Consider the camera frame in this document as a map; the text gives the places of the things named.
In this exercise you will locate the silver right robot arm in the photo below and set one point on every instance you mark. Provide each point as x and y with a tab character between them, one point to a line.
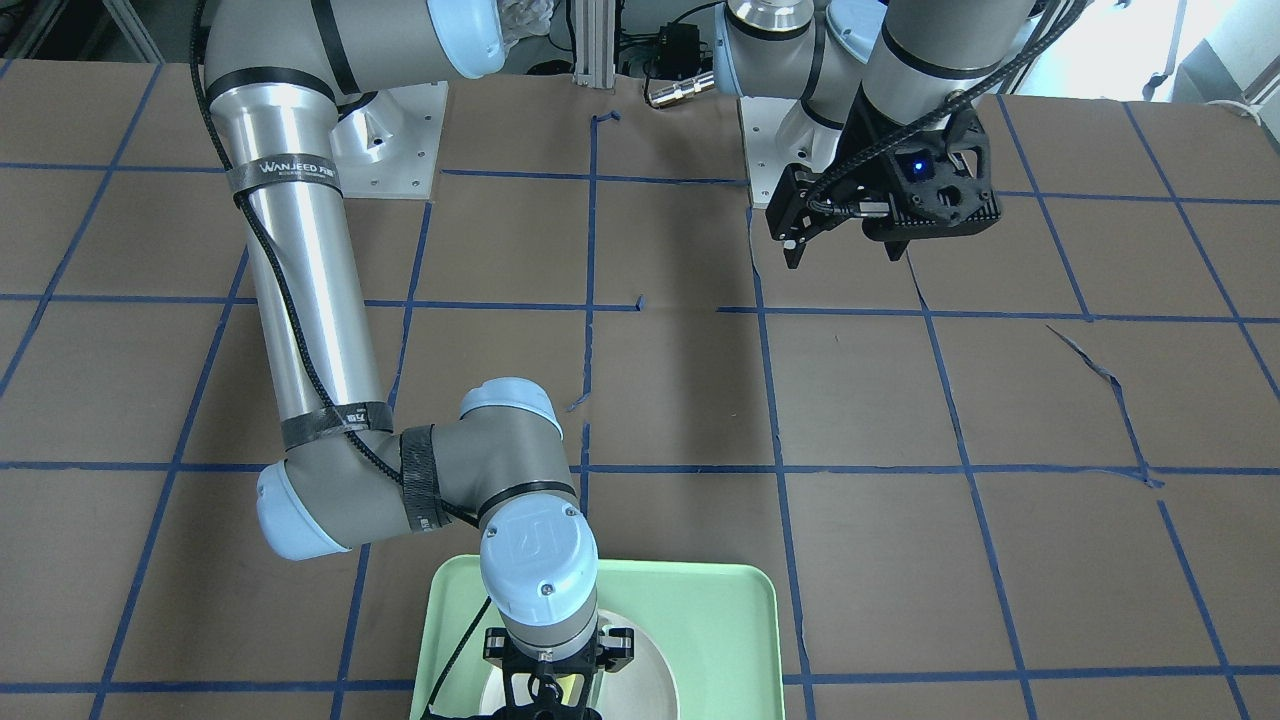
274	78

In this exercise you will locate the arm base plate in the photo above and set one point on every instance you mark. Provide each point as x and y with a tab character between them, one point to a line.
388	146
778	132

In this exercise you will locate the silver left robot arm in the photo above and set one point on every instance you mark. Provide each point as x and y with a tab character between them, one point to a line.
889	91

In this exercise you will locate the cream round plate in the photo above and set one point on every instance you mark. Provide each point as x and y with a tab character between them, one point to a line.
644	689

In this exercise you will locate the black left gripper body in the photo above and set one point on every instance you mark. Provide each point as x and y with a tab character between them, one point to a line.
872	168

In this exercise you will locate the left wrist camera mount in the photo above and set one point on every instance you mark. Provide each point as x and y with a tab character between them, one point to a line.
937	184

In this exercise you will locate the yellow plastic fork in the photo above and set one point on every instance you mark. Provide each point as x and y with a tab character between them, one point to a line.
569	689

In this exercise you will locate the green plastic tray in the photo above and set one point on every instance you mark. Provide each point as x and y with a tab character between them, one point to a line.
717	625

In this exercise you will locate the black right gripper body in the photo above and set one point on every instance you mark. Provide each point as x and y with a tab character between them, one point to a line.
617	645

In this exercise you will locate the aluminium frame post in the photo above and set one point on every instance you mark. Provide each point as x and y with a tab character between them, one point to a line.
594	39

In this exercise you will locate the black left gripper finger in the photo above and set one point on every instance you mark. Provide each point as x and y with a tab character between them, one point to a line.
896	250
790	219

